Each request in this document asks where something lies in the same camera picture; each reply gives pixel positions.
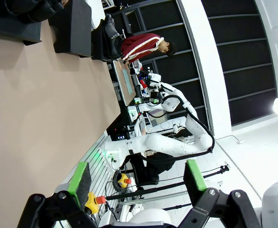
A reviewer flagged green-padded left gripper left finger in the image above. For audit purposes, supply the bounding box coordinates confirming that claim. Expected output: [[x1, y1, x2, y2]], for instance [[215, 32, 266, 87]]
[[17, 161, 97, 228]]

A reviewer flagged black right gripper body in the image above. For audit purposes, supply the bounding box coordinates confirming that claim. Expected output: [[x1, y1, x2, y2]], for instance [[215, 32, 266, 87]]
[[142, 91, 164, 106]]

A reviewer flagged green-padded left gripper right finger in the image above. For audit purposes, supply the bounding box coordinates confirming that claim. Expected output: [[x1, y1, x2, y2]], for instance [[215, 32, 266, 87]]
[[179, 159, 260, 228]]

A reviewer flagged black leather loafer shoe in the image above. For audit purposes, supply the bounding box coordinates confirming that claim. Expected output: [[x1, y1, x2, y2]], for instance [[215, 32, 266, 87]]
[[102, 13, 125, 60]]

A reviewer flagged person in red jacket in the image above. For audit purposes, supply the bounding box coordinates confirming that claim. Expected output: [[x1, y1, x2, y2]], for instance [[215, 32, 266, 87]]
[[120, 32, 177, 64]]

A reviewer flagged yellow emergency stop button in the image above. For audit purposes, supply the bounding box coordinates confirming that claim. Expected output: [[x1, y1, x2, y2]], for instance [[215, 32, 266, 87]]
[[117, 173, 132, 189], [84, 191, 107, 212]]

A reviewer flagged table with green mat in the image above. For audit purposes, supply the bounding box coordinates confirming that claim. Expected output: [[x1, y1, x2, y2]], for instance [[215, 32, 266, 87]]
[[112, 59, 137, 107]]

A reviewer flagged black office chair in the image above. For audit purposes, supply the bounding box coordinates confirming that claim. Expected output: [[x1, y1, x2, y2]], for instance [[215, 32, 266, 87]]
[[129, 152, 177, 188]]

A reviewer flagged black control box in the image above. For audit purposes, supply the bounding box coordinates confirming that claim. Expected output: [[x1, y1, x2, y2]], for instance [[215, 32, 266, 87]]
[[106, 124, 131, 141]]

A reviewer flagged white side table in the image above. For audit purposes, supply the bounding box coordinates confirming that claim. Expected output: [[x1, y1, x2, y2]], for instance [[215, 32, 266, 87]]
[[85, 0, 106, 31]]

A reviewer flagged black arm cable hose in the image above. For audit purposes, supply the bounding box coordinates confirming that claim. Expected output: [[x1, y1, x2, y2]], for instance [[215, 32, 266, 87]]
[[127, 95, 216, 165]]

